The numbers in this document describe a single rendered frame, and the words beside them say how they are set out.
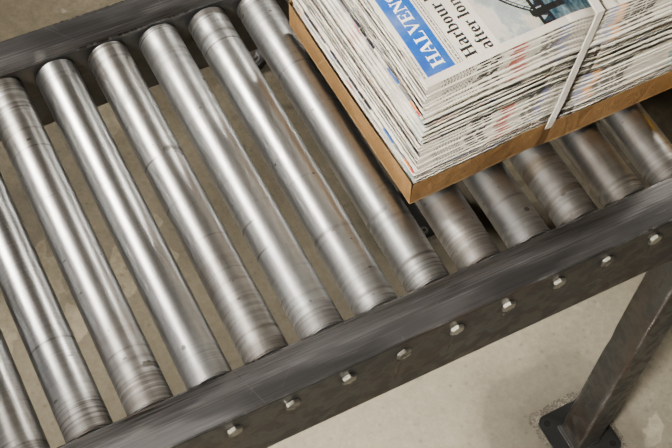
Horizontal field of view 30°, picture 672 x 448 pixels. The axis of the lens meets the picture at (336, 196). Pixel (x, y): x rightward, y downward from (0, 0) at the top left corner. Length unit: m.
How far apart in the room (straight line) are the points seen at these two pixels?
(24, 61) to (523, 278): 0.63
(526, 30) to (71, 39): 0.56
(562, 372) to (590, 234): 0.84
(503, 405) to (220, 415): 0.99
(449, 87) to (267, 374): 0.34
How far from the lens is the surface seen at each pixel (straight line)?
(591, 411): 2.04
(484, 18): 1.25
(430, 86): 1.20
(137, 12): 1.54
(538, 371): 2.22
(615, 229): 1.42
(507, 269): 1.36
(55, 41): 1.53
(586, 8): 1.29
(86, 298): 1.33
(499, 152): 1.40
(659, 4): 1.36
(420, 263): 1.35
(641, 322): 1.78
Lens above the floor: 1.96
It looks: 57 degrees down
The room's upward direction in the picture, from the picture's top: 7 degrees clockwise
